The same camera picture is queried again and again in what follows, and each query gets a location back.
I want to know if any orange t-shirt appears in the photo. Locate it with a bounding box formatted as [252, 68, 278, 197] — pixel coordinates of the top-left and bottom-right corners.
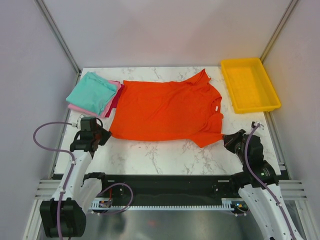
[109, 69, 224, 148]

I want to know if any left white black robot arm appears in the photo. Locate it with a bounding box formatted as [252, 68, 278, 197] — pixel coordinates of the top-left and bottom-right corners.
[39, 117, 112, 240]

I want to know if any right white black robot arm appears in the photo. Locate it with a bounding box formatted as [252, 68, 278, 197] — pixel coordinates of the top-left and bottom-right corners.
[222, 129, 302, 240]

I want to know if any pink folded t-shirt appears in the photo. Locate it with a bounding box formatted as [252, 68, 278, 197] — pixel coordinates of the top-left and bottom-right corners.
[67, 80, 122, 118]

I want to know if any crimson folded t-shirt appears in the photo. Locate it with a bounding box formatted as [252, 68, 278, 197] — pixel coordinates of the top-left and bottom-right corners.
[105, 84, 124, 118]

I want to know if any teal folded t-shirt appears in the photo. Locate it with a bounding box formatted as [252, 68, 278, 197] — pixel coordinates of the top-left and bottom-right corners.
[66, 72, 117, 115]

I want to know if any yellow plastic tray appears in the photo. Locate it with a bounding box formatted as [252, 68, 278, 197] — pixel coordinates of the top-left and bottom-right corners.
[220, 57, 282, 114]

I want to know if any white slotted cable duct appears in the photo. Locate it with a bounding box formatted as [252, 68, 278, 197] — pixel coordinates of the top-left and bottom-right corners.
[88, 197, 246, 211]

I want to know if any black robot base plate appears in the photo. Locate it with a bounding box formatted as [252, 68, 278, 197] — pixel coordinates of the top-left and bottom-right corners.
[84, 172, 251, 207]

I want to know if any aluminium extrusion rail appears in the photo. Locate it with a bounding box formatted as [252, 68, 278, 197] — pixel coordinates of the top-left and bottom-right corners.
[35, 179, 61, 200]

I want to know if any left aluminium frame post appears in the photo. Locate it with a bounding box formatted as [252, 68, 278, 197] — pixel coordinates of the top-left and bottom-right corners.
[34, 0, 82, 76]

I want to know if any aluminium frame post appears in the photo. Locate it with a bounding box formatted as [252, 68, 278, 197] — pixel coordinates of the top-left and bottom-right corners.
[259, 0, 300, 63]
[34, 0, 82, 76]

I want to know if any right aluminium frame post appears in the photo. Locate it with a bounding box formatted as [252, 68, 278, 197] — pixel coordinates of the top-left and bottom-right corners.
[259, 0, 300, 63]

